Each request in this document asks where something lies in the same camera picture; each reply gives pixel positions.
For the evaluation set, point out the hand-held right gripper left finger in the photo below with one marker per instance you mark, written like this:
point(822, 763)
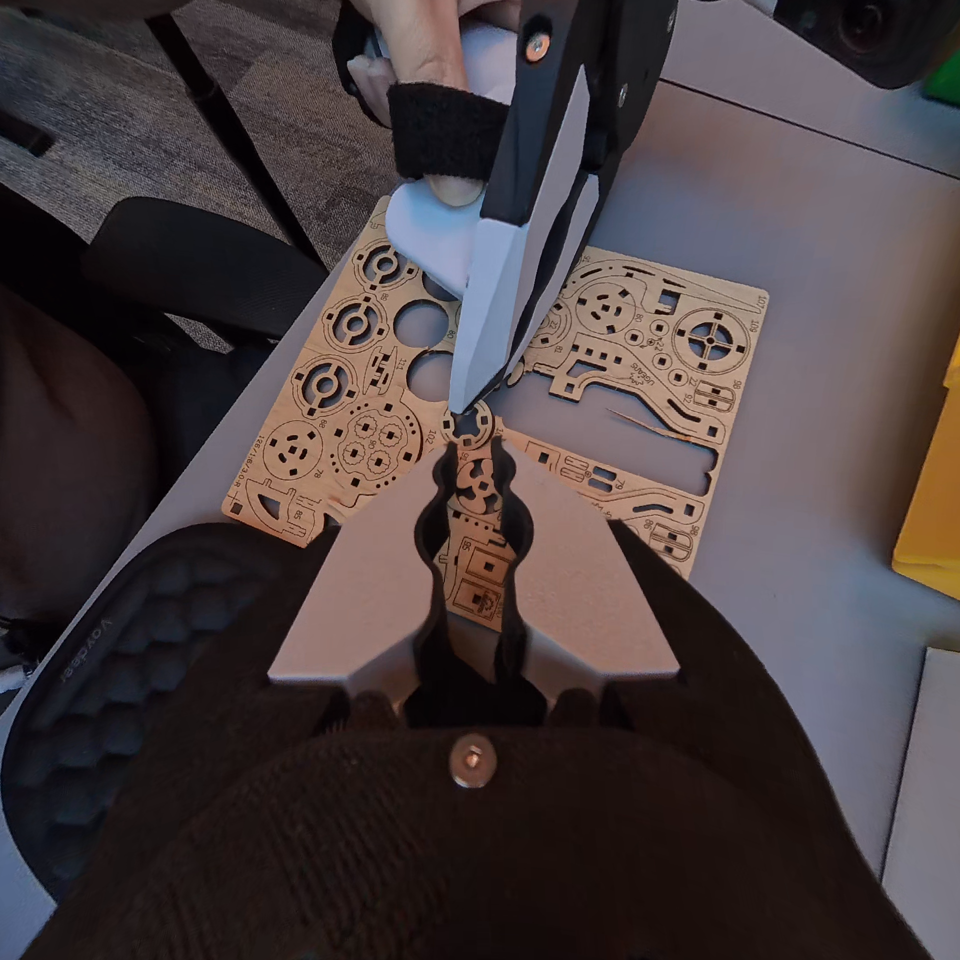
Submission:
point(352, 600)

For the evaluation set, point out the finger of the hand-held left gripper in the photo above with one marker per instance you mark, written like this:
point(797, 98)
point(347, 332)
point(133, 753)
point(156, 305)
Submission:
point(529, 337)
point(495, 300)

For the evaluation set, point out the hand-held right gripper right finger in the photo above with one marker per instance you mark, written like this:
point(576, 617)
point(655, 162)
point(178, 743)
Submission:
point(585, 600)

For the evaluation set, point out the laser-cut wooden puzzle sheet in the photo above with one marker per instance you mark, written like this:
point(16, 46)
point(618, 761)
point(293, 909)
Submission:
point(330, 487)

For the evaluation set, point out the grey desk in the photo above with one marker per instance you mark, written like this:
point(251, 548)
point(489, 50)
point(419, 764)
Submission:
point(787, 450)
point(787, 105)

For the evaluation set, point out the black wrist rest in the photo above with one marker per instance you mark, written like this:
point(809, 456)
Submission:
point(112, 637)

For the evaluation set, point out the black metal leg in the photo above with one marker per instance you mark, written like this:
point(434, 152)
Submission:
point(225, 127)

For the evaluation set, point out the person's dark shirt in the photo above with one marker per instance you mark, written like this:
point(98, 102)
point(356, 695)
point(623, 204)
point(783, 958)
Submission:
point(67, 450)

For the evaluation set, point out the yellow storage bin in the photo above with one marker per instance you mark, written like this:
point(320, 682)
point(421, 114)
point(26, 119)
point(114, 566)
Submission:
point(934, 510)

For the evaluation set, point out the white tray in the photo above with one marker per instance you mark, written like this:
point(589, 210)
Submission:
point(926, 780)

